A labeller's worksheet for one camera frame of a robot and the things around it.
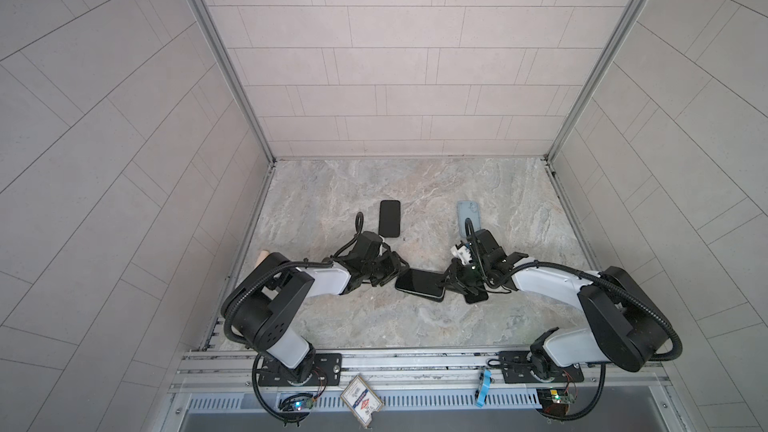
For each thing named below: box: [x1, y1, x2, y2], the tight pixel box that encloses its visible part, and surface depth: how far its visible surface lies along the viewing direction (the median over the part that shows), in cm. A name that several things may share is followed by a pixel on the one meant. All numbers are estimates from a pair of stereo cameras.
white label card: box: [340, 375, 384, 428], surface depth 67 cm
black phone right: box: [464, 291, 489, 304], surface depth 83 cm
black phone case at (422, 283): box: [395, 268, 447, 302], surface depth 86 cm
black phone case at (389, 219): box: [378, 200, 401, 238], surface depth 101 cm
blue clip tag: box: [475, 369, 492, 408], surface depth 68 cm
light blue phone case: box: [457, 201, 481, 237], surface depth 104 cm
